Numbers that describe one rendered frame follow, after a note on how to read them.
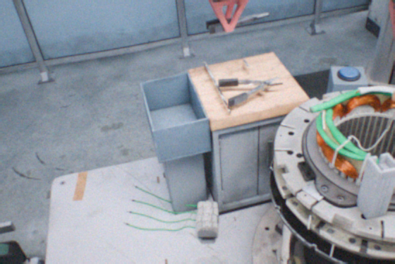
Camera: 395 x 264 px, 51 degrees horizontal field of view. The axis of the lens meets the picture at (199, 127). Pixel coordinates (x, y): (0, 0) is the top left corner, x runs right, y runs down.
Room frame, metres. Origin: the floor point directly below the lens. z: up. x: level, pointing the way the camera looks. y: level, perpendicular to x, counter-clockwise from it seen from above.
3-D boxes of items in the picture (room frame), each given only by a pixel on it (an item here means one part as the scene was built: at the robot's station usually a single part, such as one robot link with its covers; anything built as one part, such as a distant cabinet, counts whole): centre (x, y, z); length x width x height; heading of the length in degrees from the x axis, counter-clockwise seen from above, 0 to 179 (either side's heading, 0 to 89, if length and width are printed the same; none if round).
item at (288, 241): (0.45, -0.14, 0.91); 0.02 x 0.02 x 0.21
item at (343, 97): (0.51, -0.24, 1.15); 0.15 x 0.04 x 0.02; 98
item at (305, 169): (0.42, -0.15, 1.10); 0.03 x 0.01 x 0.01; 8
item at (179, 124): (0.68, 0.05, 0.92); 0.17 x 0.11 x 0.28; 11
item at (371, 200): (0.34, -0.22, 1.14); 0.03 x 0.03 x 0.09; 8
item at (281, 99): (0.70, -0.10, 1.05); 0.20 x 0.19 x 0.02; 101
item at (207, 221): (0.57, 0.00, 0.80); 0.10 x 0.05 x 0.04; 172
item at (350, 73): (0.74, -0.33, 1.04); 0.04 x 0.04 x 0.01
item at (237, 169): (0.70, -0.10, 0.91); 0.19 x 0.19 x 0.26; 11
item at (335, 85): (0.74, -0.33, 0.91); 0.07 x 0.07 x 0.25; 78
